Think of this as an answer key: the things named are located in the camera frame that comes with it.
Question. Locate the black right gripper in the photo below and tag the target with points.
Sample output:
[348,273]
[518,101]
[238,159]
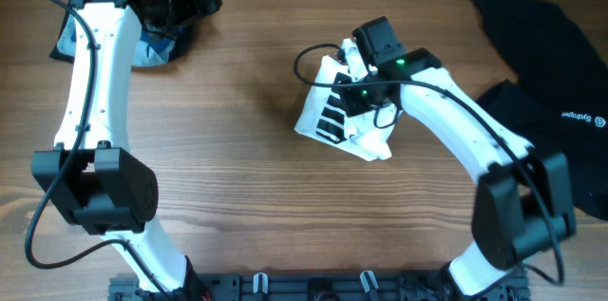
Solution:
[351,103]

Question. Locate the white Puma t-shirt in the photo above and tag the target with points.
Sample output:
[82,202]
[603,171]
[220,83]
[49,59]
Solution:
[324,115]

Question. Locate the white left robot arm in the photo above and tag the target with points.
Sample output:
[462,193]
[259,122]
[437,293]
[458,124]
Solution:
[89,175]

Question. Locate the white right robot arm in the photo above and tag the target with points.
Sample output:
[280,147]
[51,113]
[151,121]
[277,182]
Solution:
[523,207]

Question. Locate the black folded garment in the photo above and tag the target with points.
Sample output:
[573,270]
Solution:
[140,33]

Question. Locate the black garment with logo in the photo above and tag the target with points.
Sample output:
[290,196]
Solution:
[560,97]

